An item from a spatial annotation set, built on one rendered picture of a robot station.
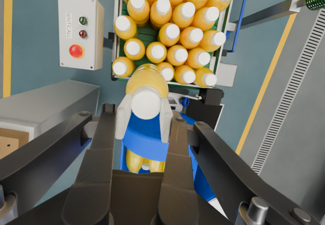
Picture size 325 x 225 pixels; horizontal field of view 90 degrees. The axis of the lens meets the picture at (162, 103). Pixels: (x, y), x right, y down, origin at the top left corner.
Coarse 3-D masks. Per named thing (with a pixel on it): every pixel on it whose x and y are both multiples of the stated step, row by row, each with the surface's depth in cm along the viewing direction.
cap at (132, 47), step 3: (129, 42) 48; (132, 42) 48; (135, 42) 48; (129, 45) 48; (132, 45) 48; (135, 45) 48; (138, 45) 48; (126, 48) 48; (129, 48) 48; (132, 48) 48; (135, 48) 48; (138, 48) 49; (129, 51) 48; (132, 51) 49; (135, 51) 49; (138, 51) 49; (132, 54) 49; (135, 54) 49
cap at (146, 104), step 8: (136, 96) 20; (144, 96) 20; (152, 96) 20; (136, 104) 20; (144, 104) 21; (152, 104) 21; (160, 104) 21; (136, 112) 21; (144, 112) 21; (152, 112) 21
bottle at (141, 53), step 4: (128, 40) 52; (132, 40) 51; (136, 40) 52; (140, 40) 54; (124, 44) 54; (140, 44) 52; (124, 48) 52; (140, 48) 52; (144, 48) 54; (124, 52) 54; (140, 52) 52; (144, 52) 55; (128, 56) 53; (132, 56) 52; (136, 56) 52; (140, 56) 54
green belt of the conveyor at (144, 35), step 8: (216, 24) 69; (144, 32) 67; (152, 32) 67; (120, 40) 67; (144, 40) 68; (152, 40) 68; (120, 48) 68; (144, 56) 70; (136, 64) 75; (208, 64) 73; (120, 80) 73; (192, 88) 76
